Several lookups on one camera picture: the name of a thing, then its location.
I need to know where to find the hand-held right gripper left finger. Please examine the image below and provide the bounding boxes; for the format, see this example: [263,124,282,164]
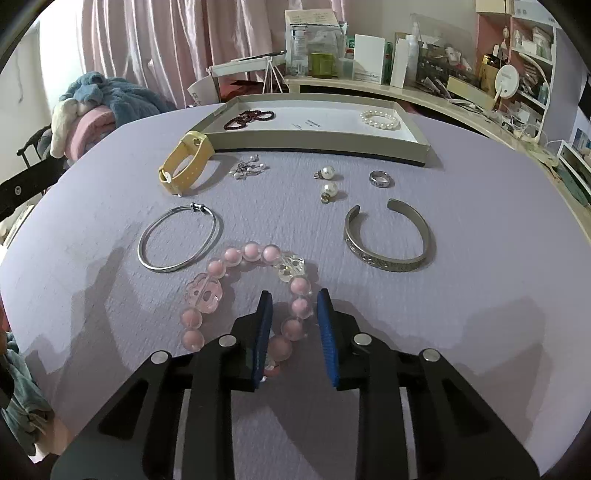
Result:
[51,291,274,480]

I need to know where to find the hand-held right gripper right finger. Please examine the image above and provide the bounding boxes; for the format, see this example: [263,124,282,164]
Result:
[316,289,539,480]

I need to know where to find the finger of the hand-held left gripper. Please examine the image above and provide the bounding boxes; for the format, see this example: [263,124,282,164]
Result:
[0,158,64,219]

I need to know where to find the pink bead bracelet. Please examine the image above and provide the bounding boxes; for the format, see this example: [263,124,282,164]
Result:
[180,242,315,379]

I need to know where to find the engraved silver cuff bracelet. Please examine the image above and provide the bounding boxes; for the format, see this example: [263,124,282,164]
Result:
[343,198,437,274]

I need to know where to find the thin silver bangle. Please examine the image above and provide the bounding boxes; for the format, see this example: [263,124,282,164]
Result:
[137,203,223,274]

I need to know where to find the shallow cardboard tray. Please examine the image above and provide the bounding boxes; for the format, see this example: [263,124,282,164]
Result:
[199,95,432,166]

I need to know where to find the black chair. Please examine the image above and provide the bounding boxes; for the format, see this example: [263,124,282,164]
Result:
[17,124,52,168]

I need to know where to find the pink folded clothes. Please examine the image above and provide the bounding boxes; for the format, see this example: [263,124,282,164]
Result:
[69,107,117,160]

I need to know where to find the blue fleece blanket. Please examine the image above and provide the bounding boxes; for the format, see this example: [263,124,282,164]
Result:
[60,71,178,131]

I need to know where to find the small silver earrings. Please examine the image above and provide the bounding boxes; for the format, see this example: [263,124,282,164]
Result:
[228,154,269,182]

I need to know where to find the pink curtain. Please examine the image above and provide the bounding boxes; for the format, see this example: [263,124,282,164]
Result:
[76,0,352,112]

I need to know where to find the rolled white paper bag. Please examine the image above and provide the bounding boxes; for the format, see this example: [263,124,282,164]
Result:
[188,76,219,110]

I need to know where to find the teal cloth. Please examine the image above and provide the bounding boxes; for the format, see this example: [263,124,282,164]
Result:
[0,332,52,457]

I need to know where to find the white folding stand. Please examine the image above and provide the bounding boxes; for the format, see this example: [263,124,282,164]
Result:
[206,50,288,94]

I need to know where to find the green jar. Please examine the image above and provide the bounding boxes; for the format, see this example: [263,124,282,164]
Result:
[310,53,336,77]

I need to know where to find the white square box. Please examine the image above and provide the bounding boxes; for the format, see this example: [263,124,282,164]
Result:
[353,34,387,85]

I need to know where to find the tall white box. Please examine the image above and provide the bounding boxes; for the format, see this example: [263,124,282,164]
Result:
[390,37,410,88]

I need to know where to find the gold flat box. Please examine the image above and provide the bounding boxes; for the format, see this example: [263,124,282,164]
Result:
[445,76,498,110]

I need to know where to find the white spray bottle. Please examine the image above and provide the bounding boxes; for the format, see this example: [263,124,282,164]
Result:
[408,21,424,83]

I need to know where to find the cardboard box with papers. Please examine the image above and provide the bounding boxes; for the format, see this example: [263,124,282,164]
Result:
[284,8,348,77]

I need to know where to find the round white mirror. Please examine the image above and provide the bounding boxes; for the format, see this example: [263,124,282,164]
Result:
[493,65,520,112]

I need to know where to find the white shelf unit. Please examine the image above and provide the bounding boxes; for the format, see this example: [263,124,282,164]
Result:
[507,13,557,139]

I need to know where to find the dark red bead bracelet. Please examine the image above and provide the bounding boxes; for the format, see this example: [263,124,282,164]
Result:
[223,110,276,131]

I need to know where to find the white pearl bracelet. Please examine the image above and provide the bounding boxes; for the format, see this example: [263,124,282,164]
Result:
[359,108,400,131]

